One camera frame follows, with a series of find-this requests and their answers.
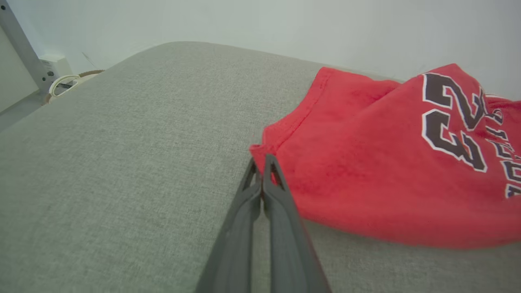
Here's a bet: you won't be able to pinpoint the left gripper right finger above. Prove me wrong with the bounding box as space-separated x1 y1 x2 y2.
263 154 333 293

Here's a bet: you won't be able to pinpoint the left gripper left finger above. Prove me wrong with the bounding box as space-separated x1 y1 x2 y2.
195 159 263 293

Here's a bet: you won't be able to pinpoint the red basketball jersey white sleeves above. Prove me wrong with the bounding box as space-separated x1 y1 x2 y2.
249 63 521 249

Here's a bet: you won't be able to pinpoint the grey fabric sofa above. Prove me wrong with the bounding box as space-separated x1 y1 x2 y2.
0 41 521 293

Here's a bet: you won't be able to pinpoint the cream perforated laundry basket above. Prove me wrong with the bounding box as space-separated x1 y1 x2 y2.
44 69 105 105

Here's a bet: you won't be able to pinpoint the white electrical box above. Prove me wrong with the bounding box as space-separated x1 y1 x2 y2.
39 54 74 80

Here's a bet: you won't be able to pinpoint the grey metal frame post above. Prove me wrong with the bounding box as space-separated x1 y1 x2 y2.
0 0 54 95

